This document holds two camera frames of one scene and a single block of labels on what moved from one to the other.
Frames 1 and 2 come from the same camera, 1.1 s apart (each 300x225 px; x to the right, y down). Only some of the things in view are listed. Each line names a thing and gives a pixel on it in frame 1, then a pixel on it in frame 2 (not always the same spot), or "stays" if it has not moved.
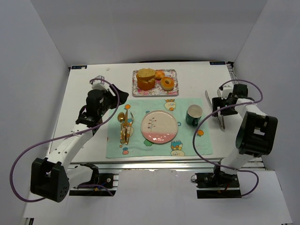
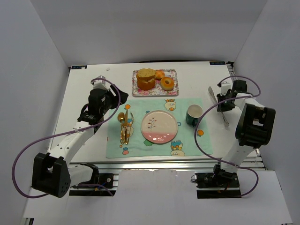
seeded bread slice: [146, 72] stays
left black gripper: [113, 96] stays
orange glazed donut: [167, 87] stays
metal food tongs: [219, 118] → [215, 99]
